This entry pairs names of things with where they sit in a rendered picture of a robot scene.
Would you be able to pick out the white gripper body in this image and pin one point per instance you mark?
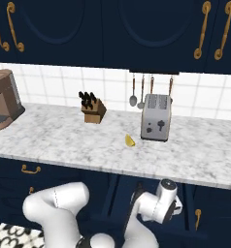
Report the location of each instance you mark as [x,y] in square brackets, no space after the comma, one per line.
[178,207]

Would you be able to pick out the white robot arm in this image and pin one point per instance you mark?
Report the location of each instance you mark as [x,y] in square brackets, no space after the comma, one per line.
[67,206]

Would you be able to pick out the dark blue open drawer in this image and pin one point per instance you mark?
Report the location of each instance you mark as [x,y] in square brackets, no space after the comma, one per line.
[115,200]

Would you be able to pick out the dark blue drawer front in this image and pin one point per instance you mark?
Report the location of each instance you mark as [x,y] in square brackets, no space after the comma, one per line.
[65,171]

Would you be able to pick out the dark blue base cupboard door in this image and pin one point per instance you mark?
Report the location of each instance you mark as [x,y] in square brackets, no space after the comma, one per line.
[217,219]

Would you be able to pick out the yellow cheese wedge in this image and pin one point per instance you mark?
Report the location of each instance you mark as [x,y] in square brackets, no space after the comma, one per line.
[130,141]

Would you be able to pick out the silver toaster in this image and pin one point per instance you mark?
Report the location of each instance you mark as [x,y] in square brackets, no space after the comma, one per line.
[155,119]

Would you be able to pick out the hanging grey spoon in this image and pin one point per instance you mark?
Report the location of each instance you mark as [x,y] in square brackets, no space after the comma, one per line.
[133,100]

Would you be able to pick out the wooden knife block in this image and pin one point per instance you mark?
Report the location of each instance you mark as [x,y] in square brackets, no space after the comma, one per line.
[94,113]

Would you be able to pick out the black and white rug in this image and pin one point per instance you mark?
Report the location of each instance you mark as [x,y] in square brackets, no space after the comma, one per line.
[14,237]

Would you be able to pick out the brown coffee machine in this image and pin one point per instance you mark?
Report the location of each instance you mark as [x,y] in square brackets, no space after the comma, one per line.
[4,100]

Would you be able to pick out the black wall rail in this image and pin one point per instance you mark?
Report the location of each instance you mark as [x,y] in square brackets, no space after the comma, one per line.
[154,71]

